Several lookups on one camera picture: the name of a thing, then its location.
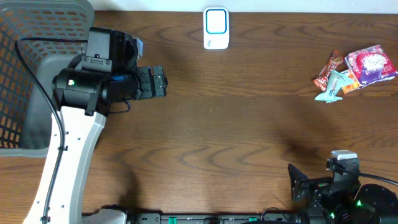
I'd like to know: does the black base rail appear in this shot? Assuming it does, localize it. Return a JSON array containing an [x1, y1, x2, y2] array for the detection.
[[82, 212, 302, 224]]

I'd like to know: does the teal wrapper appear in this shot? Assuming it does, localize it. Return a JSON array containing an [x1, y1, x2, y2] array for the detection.
[[315, 70, 354, 103]]

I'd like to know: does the dark grey plastic basket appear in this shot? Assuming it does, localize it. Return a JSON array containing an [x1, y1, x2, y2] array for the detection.
[[1, 0, 95, 158]]

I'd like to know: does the white barcode scanner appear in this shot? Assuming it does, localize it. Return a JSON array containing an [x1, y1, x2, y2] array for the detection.
[[203, 7, 229, 50]]

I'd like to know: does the brown orange candy bar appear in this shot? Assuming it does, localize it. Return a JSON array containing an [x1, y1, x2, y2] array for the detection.
[[312, 49, 343, 91]]

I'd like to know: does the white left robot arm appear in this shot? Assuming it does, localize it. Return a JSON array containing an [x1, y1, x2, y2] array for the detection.
[[25, 27, 168, 223]]

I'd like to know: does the red purple snack bag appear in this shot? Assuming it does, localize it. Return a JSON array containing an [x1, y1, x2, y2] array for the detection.
[[345, 45, 397, 88]]

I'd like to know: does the orange tissue pack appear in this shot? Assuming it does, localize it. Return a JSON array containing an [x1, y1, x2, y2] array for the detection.
[[341, 69, 360, 94]]

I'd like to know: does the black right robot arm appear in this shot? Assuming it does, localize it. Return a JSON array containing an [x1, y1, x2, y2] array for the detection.
[[288, 158, 397, 224]]

